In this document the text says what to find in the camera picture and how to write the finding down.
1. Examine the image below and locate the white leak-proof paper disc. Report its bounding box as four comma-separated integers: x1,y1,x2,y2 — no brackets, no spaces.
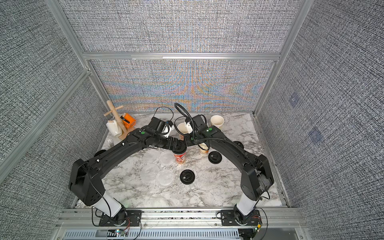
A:
142,149,161,164
159,152,176,167
156,170,175,187
140,164,160,183

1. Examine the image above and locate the white mug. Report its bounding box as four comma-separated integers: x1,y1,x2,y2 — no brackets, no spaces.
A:
106,120,123,137

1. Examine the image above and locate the orange mug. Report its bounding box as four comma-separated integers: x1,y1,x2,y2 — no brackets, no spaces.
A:
121,113,136,129

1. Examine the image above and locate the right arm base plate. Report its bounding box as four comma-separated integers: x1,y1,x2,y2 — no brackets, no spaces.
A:
219,210,263,228

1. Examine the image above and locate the red paper milk tea cup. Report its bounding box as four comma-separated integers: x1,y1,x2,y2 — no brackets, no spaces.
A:
174,152,186,165

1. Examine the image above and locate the cream paper cup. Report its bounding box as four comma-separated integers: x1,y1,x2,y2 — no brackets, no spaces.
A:
199,143,210,155
210,115,225,129

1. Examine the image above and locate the cream paper cup front right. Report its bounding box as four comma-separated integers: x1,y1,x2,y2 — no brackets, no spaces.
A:
199,143,210,155

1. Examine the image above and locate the red white paper cup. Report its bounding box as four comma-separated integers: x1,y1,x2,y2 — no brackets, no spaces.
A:
177,122,189,141

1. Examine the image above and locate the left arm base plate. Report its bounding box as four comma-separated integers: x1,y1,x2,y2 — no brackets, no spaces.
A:
99,210,143,227

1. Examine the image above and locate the black cup lid far right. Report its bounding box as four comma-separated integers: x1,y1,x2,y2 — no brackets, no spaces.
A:
234,141,244,149

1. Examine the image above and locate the silver fork green handle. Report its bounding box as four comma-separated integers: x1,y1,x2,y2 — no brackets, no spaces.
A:
107,139,115,148

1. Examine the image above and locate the black cup lid middle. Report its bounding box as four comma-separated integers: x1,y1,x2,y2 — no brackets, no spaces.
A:
208,151,223,165

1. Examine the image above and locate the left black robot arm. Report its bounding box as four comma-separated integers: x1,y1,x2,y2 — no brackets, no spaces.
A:
69,128,187,218

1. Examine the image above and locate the wooden mug tree stand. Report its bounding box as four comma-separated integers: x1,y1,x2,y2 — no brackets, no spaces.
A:
104,100,135,140

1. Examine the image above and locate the black cup lid front left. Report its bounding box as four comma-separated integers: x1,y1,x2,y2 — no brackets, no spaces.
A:
180,170,196,185

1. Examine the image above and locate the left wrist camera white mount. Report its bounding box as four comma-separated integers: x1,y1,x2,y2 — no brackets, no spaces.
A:
149,117,175,138

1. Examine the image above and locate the cream paper cup back right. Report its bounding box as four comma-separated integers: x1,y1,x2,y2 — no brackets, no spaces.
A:
210,115,225,129

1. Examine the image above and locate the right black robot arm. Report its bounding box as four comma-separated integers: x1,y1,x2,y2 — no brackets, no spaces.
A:
178,127,275,218

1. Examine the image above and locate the black mug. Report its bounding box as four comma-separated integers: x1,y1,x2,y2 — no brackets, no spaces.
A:
94,150,106,157

